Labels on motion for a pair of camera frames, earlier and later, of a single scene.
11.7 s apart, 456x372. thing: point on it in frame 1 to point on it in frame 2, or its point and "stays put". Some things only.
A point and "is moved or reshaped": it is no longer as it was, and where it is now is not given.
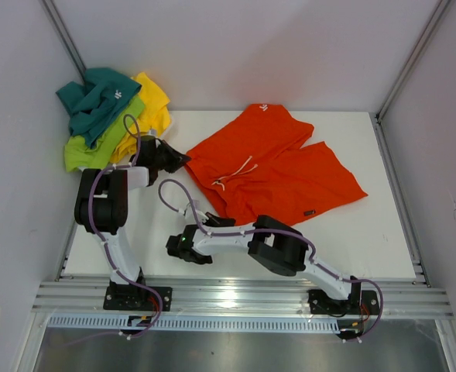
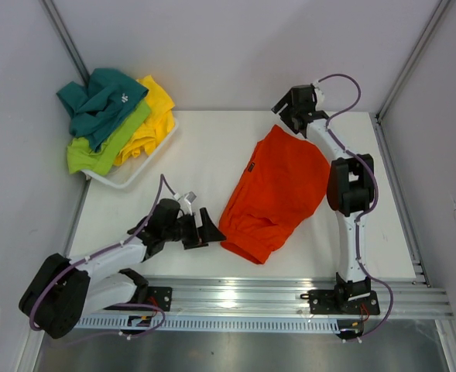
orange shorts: x=258 y=170 is moved or reshaped
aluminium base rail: x=420 y=298 stays put
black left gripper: x=177 y=159 to x=207 y=232
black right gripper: x=216 y=221 to x=286 y=99
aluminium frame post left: x=62 y=34 stays put
